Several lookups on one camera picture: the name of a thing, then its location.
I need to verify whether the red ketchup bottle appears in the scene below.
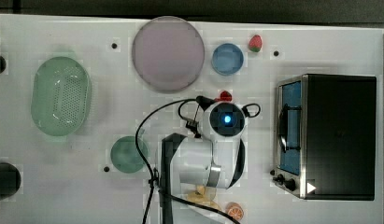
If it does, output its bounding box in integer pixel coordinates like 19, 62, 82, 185
215, 91, 233, 102

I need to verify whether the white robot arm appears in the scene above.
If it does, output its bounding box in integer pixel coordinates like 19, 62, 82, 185
157, 96, 249, 224

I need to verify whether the blue bowl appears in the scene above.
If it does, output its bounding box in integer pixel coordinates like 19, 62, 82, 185
211, 43, 244, 76

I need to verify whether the green mug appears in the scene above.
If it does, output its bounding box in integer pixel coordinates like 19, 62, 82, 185
110, 136, 149, 174

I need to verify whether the peeled toy banana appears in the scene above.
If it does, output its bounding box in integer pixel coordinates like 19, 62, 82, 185
187, 186, 221, 211

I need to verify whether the large toy strawberry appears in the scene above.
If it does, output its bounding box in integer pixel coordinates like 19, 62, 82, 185
249, 35, 263, 52

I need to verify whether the toy orange half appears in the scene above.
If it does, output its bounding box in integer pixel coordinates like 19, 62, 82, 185
225, 202, 244, 221

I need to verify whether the green colander basket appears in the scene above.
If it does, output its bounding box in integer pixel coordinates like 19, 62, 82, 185
31, 57, 92, 136

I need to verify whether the toaster oven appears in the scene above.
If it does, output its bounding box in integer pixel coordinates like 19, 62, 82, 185
270, 74, 377, 201

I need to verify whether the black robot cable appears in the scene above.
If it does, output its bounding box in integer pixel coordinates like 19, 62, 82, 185
135, 96, 263, 224

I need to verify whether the black cylinder mount near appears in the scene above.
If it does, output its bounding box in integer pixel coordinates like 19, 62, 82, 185
0, 162, 21, 201

